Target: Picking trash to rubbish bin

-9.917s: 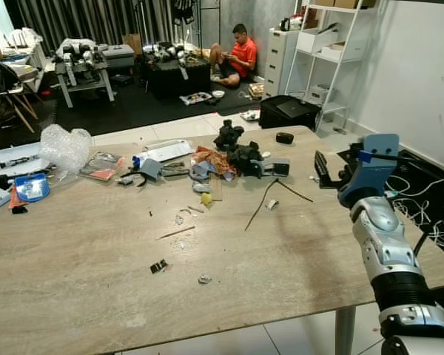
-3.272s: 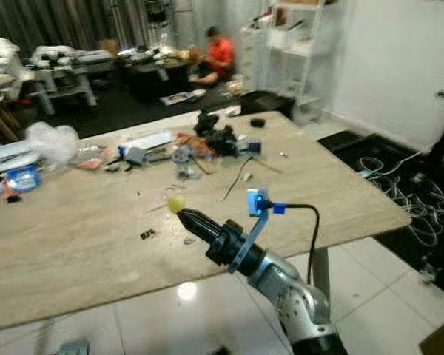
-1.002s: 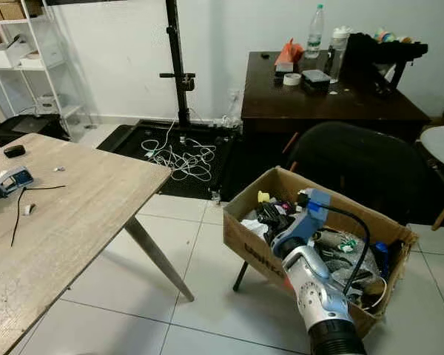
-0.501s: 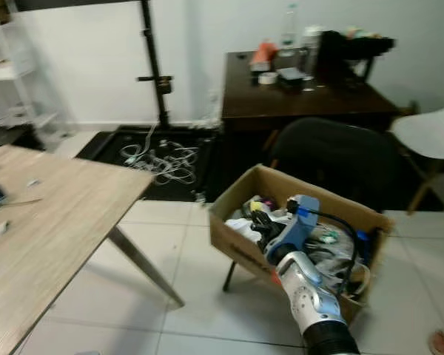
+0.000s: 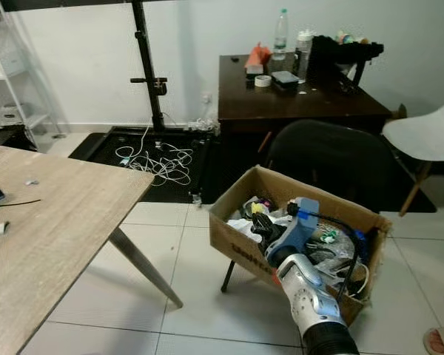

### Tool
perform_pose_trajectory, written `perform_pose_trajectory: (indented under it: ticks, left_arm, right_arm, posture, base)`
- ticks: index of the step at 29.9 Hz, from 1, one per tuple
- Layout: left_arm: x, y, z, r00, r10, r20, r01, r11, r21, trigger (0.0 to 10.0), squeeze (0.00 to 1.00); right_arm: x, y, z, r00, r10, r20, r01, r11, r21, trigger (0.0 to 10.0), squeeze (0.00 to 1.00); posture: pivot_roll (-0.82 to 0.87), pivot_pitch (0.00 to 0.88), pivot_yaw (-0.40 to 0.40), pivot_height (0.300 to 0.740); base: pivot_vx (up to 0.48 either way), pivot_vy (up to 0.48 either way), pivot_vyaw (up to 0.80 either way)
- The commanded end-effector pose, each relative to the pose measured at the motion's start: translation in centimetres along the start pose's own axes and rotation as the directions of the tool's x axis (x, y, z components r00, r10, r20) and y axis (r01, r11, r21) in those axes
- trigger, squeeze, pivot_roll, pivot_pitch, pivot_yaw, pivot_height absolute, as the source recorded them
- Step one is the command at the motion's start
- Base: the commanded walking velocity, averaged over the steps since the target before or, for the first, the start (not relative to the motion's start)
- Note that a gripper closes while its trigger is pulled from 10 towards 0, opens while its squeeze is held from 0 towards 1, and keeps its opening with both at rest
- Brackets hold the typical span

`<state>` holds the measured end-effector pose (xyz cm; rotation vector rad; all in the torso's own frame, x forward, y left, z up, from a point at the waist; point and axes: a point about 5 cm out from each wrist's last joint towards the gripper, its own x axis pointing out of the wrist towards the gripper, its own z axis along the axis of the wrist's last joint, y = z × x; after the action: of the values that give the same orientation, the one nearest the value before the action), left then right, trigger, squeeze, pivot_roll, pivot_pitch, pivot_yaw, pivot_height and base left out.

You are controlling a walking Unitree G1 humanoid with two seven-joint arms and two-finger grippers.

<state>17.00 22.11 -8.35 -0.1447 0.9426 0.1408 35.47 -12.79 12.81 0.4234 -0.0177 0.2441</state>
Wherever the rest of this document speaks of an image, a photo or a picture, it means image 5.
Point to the yellow trash piece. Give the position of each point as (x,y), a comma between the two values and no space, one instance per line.
(257,208)

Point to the white plastic bag trash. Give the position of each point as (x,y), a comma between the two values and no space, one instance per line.
(240,224)

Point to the clear crumpled plastic trash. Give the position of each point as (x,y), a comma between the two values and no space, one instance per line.
(333,248)

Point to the brown cardboard box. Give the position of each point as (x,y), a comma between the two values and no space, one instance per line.
(244,248)

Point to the black chair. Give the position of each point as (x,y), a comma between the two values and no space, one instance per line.
(340,155)

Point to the dark wooden desk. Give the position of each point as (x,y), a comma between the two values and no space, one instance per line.
(281,103)

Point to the white tape roll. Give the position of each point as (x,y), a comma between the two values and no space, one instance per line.
(263,80)

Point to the flat black box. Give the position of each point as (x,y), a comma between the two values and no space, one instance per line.
(285,78)

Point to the orange plastic bag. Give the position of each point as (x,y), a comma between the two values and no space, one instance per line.
(258,58)

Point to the grey tumbler with lid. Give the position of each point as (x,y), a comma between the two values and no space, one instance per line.
(304,52)

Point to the black bag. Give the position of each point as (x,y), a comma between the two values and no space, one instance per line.
(337,53)

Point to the white plastic chair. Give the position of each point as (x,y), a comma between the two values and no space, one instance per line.
(425,133)

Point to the clear plastic water bottle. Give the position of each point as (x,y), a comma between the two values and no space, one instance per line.
(280,33)

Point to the black stand pole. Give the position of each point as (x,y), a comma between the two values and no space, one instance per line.
(148,66)

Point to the light wooden table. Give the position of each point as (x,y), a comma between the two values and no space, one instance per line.
(55,222)

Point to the pink slipper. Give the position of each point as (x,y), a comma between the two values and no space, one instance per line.
(438,342)

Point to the small white table scrap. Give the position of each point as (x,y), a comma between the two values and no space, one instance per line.
(31,180)
(2,227)

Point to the white metal shelf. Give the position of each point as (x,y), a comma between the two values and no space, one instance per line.
(15,66)

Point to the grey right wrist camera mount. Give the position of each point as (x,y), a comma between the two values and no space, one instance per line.
(296,228)

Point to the black floor base plate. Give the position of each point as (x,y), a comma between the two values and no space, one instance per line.
(103,151)

